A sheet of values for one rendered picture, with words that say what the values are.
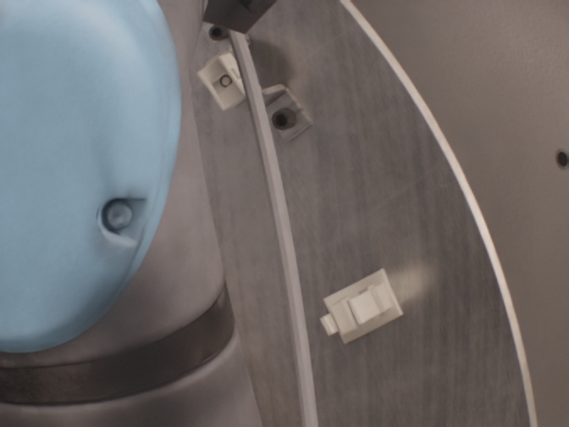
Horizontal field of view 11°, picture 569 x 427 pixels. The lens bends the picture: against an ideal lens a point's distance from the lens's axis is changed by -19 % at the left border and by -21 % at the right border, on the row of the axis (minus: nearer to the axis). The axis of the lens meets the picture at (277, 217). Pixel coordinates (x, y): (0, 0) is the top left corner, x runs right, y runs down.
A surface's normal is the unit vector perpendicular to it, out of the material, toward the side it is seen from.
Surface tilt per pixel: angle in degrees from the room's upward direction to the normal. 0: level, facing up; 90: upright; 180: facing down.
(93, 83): 93
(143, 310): 92
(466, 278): 90
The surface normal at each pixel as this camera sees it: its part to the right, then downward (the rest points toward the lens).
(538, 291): -0.47, 0.20
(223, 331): 0.95, -0.11
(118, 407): 0.37, 0.22
